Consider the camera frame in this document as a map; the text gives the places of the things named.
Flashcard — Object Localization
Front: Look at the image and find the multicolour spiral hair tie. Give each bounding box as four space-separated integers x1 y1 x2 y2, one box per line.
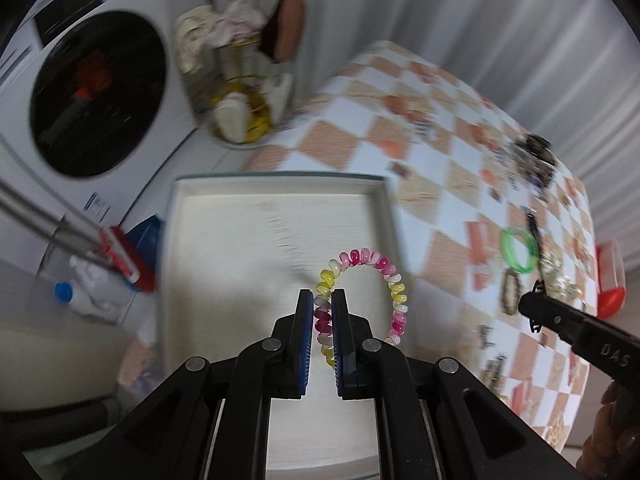
312 247 409 369

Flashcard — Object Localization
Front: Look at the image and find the brown braided bracelet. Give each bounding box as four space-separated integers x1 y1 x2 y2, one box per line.
500 266 523 316

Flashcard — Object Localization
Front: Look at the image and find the green bangle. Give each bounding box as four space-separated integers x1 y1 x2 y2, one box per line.
499 226 539 274

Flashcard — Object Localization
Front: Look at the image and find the cream satin scrunchie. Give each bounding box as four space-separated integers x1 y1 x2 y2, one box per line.
538 252 582 307

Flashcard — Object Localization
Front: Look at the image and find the right hand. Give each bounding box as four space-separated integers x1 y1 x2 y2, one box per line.
576 382 639 479

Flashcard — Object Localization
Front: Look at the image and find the red plastic stool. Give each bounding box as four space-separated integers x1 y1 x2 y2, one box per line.
597 240 627 320

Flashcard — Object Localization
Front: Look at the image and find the black beaded barrette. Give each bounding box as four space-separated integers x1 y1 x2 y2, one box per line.
522 207 541 258

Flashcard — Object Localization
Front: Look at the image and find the white tray box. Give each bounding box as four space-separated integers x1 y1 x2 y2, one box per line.
158 172 399 479

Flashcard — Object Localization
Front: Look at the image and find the checkered tablecloth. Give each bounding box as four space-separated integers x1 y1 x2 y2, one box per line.
247 41 597 448

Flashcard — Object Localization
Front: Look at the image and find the white bottle blue cap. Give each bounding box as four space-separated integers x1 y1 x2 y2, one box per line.
53 281 119 323

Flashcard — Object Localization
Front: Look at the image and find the brown slipper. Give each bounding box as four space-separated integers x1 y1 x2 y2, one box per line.
258 0 306 64

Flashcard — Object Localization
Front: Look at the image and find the cream cloth bag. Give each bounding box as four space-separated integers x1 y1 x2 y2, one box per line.
175 4 218 75

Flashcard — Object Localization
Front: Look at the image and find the white washing machine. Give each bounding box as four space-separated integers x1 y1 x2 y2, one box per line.
1 0 195 226

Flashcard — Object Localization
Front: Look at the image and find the red handled mop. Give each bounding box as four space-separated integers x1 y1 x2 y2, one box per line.
1 180 156 294

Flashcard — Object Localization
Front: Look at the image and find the gold wire rack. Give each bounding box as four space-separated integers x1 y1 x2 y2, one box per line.
206 0 293 145

